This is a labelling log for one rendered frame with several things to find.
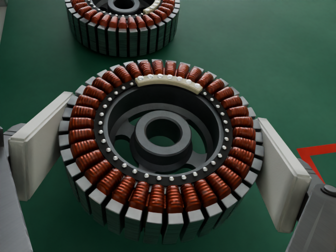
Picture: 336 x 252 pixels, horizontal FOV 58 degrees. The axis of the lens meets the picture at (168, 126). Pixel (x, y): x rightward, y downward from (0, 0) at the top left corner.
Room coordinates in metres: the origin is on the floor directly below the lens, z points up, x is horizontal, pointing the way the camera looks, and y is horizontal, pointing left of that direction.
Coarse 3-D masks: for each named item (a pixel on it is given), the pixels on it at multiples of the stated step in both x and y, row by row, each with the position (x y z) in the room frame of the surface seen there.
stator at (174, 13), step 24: (72, 0) 0.25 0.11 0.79; (96, 0) 0.28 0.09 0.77; (120, 0) 0.29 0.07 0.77; (144, 0) 0.30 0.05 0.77; (168, 0) 0.28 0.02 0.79; (72, 24) 0.24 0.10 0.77; (96, 24) 0.23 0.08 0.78; (120, 24) 0.23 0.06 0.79; (144, 24) 0.23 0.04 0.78; (168, 24) 0.25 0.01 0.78; (96, 48) 0.22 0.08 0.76; (120, 48) 0.22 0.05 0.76; (144, 48) 0.23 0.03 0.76
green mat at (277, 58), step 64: (64, 0) 0.31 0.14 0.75; (192, 0) 0.35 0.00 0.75; (256, 0) 0.38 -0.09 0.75; (320, 0) 0.40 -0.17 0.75; (0, 64) 0.19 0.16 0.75; (64, 64) 0.20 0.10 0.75; (192, 64) 0.23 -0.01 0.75; (256, 64) 0.25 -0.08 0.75; (320, 64) 0.27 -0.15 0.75; (192, 128) 0.15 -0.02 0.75; (320, 128) 0.18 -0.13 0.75; (64, 192) 0.08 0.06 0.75; (256, 192) 0.11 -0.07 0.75
